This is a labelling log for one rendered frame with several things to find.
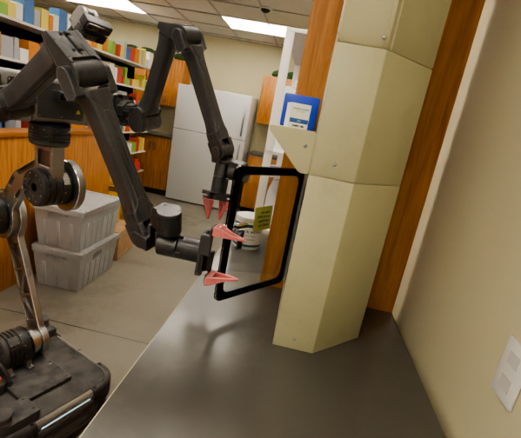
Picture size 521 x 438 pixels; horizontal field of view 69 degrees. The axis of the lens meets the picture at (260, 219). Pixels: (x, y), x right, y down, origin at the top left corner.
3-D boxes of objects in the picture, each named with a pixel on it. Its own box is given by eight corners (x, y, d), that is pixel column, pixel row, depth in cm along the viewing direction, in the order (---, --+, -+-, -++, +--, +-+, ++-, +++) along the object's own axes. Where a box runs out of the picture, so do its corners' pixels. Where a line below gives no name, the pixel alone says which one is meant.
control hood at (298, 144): (309, 162, 122) (316, 131, 120) (308, 175, 91) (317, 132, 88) (274, 155, 123) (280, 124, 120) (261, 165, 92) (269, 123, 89)
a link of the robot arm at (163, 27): (178, 11, 129) (156, 8, 121) (207, 32, 126) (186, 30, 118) (145, 122, 155) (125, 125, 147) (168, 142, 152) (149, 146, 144)
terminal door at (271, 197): (282, 282, 131) (305, 169, 121) (214, 302, 109) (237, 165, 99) (280, 281, 132) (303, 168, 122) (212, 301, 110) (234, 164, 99)
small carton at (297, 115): (301, 129, 100) (306, 105, 98) (306, 130, 95) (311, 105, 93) (283, 125, 99) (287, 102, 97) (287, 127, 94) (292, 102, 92)
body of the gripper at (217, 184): (233, 201, 136) (237, 180, 136) (207, 196, 131) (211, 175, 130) (226, 197, 142) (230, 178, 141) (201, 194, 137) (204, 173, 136)
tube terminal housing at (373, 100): (351, 309, 132) (413, 78, 112) (364, 366, 101) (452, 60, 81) (281, 294, 134) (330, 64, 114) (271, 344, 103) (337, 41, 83)
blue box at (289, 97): (313, 130, 117) (319, 101, 114) (313, 131, 107) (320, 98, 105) (282, 124, 118) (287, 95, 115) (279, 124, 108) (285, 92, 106)
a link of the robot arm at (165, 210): (156, 228, 99) (130, 242, 93) (155, 189, 93) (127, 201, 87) (190, 246, 94) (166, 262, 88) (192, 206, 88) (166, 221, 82)
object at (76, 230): (121, 233, 335) (124, 197, 327) (81, 255, 277) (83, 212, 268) (76, 223, 339) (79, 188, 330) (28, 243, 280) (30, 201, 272)
